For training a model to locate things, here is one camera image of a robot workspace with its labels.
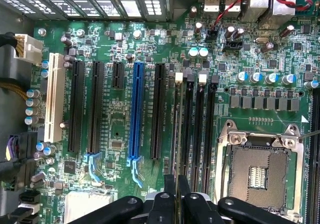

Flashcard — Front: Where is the RAM slot with white latch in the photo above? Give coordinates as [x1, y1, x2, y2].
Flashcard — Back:
[192, 73, 209, 193]
[171, 72, 185, 179]

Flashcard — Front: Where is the RAM slot with black latch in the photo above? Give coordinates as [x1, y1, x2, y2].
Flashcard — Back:
[181, 68, 195, 186]
[202, 75, 220, 195]

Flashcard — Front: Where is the white ribbed heat sink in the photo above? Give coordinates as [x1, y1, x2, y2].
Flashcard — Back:
[64, 190, 114, 223]

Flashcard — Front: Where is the metal CPU socket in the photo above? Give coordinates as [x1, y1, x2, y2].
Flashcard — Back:
[214, 119, 306, 218]

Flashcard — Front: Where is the blue expansion slot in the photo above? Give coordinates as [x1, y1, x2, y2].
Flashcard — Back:
[126, 61, 146, 189]

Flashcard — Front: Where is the long black expansion slot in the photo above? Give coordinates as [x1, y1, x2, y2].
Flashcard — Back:
[149, 62, 167, 160]
[67, 60, 86, 153]
[84, 60, 105, 183]

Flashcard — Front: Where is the black SATA plug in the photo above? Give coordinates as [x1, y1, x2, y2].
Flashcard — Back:
[9, 191, 41, 224]

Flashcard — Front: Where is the thin metal locking lever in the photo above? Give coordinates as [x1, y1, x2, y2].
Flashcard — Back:
[298, 132, 320, 140]

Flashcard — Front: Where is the short black expansion slot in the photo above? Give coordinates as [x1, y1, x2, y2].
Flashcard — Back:
[111, 61, 125, 89]

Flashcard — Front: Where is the white PCI expansion slot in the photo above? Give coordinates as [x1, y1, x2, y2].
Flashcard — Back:
[43, 52, 67, 144]

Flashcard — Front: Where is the green motherboard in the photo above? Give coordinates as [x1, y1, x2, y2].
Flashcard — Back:
[29, 0, 320, 224]

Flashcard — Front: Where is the black fan header connector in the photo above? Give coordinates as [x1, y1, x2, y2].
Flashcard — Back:
[205, 25, 220, 42]

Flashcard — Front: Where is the white power connector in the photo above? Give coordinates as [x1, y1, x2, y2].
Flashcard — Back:
[13, 33, 44, 66]

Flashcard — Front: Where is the silver USB port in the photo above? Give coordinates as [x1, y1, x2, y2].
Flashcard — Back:
[223, 0, 243, 13]
[203, 0, 221, 13]

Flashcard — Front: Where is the silver metal port block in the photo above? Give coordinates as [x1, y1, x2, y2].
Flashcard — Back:
[248, 0, 299, 27]

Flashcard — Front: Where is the purple wire connector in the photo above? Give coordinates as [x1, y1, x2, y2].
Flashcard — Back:
[5, 132, 39, 163]

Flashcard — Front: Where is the yellow braided wire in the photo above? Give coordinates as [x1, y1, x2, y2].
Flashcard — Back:
[0, 82, 29, 101]

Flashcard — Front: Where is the black sleeved cable bundle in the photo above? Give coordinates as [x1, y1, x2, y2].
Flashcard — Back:
[0, 32, 19, 60]

